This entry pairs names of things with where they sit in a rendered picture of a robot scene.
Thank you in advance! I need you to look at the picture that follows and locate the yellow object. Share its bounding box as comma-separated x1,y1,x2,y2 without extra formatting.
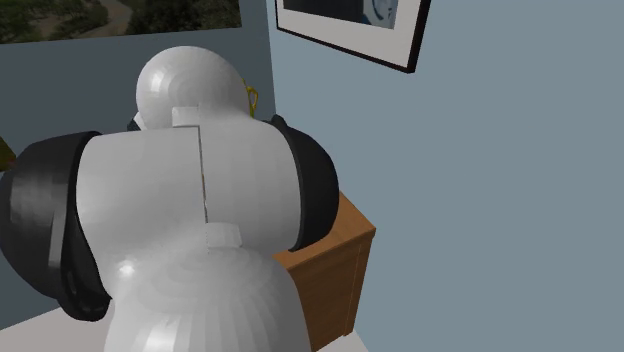
243,80,260,119

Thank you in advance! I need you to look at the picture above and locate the brown wooden cabinet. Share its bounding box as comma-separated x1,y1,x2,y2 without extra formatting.
271,190,377,352

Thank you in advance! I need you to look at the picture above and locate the olive green object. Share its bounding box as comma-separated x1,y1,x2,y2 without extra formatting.
0,137,17,173

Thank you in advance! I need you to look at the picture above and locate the black framed wall picture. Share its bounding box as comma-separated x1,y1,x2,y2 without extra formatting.
274,0,432,75

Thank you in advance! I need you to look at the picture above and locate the landscape wall picture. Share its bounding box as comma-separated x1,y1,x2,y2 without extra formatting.
0,0,243,46

